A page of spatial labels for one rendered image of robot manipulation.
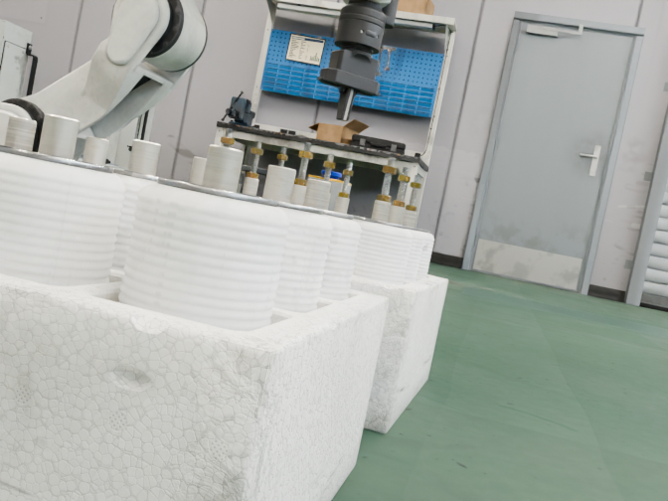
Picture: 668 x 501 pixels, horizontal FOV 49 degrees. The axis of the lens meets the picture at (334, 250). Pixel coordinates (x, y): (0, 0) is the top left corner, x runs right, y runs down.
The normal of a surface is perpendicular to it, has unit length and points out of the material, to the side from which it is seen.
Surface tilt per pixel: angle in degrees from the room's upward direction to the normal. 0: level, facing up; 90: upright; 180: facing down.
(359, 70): 90
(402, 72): 90
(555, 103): 90
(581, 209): 90
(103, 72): 113
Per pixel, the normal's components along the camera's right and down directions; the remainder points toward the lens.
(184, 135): -0.22, 0.01
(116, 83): -0.43, 0.36
